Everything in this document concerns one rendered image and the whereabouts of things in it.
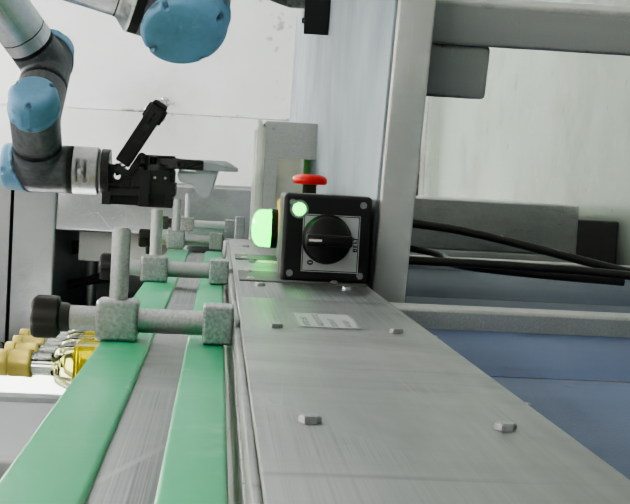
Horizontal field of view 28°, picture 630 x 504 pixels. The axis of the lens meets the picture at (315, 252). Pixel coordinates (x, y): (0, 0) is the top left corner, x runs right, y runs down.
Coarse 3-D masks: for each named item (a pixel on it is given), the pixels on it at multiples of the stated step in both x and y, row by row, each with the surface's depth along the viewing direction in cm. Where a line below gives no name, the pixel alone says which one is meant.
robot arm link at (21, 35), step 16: (0, 0) 185; (16, 0) 187; (0, 16) 186; (16, 16) 187; (32, 16) 190; (0, 32) 189; (16, 32) 189; (32, 32) 190; (48, 32) 193; (16, 48) 191; (32, 48) 191; (48, 48) 193; (64, 48) 197; (16, 64) 195; (32, 64) 193; (48, 64) 193; (64, 64) 195; (64, 80) 194
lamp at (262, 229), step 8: (256, 216) 143; (264, 216) 143; (272, 216) 143; (256, 224) 143; (264, 224) 143; (272, 224) 143; (256, 232) 143; (264, 232) 143; (272, 232) 143; (256, 240) 144; (264, 240) 143; (272, 240) 143
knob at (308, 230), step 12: (324, 216) 112; (336, 216) 113; (312, 228) 111; (324, 228) 111; (336, 228) 111; (348, 228) 113; (312, 240) 110; (324, 240) 110; (336, 240) 110; (348, 240) 110; (312, 252) 111; (324, 252) 111; (336, 252) 111
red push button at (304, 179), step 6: (300, 174) 144; (306, 174) 144; (312, 174) 144; (294, 180) 144; (300, 180) 143; (306, 180) 143; (312, 180) 143; (318, 180) 143; (324, 180) 144; (306, 186) 144; (312, 186) 144; (306, 192) 144; (312, 192) 144
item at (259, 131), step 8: (256, 128) 198; (264, 128) 192; (256, 136) 206; (264, 136) 191; (256, 144) 190; (264, 144) 191; (256, 152) 190; (264, 152) 191; (256, 160) 190; (256, 168) 190; (256, 176) 190; (256, 184) 190; (256, 192) 190; (256, 200) 190; (256, 208) 190
